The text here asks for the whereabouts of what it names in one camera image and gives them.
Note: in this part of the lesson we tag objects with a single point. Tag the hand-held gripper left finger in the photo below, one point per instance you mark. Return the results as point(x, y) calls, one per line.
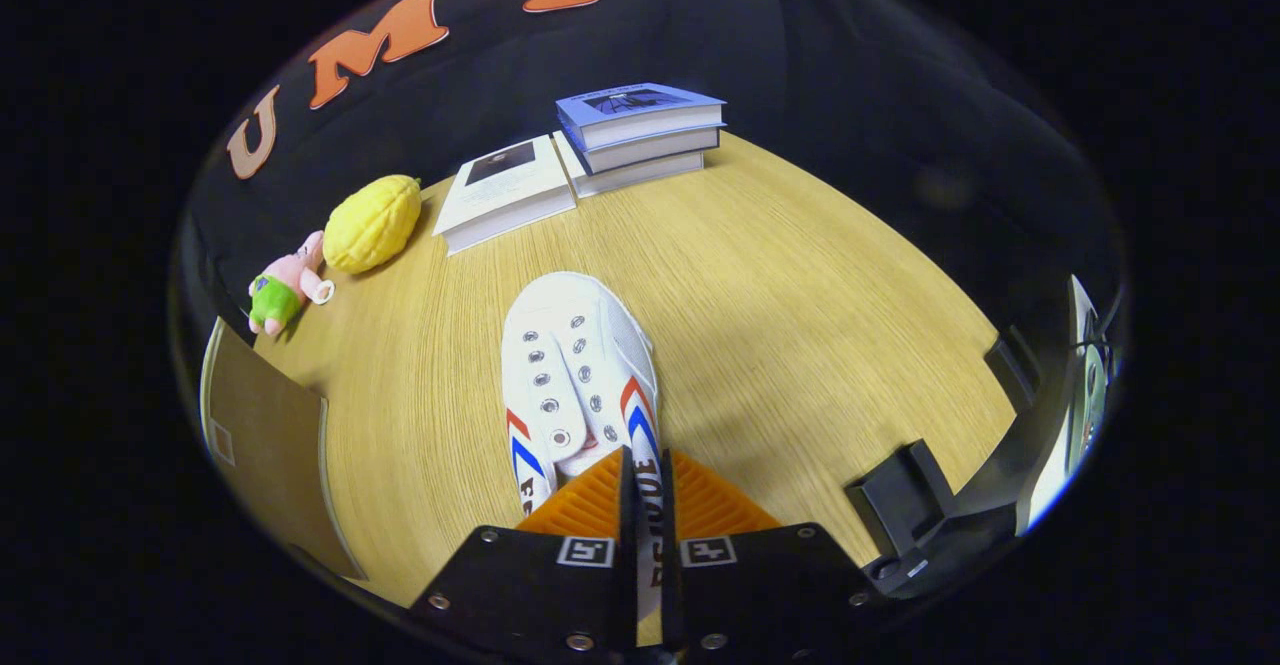
point(628, 505)

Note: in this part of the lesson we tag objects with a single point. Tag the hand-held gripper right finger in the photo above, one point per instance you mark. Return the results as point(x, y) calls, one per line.
point(668, 515)

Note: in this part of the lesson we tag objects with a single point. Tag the white canvas shoe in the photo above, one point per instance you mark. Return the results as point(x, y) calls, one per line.
point(575, 325)

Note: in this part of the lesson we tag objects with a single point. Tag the beige fabric storage box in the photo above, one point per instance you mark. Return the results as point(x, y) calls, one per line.
point(270, 445)

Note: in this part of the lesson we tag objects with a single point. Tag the black table clamp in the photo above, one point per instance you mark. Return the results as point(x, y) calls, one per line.
point(1012, 370)
point(900, 495)

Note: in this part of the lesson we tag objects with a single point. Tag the white portrait cover book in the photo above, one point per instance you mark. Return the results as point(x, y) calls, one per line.
point(500, 190)

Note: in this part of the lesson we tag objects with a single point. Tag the dark blue book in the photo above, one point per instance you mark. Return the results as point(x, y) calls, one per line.
point(650, 150)

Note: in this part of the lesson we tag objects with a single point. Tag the yellow plush toy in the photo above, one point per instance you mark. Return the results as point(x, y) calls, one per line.
point(370, 225)

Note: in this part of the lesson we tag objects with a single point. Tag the blue cover book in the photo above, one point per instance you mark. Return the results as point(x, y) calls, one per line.
point(640, 100)

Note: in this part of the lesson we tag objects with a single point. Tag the pink starfish plush toy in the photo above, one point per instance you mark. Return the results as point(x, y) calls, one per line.
point(285, 280)

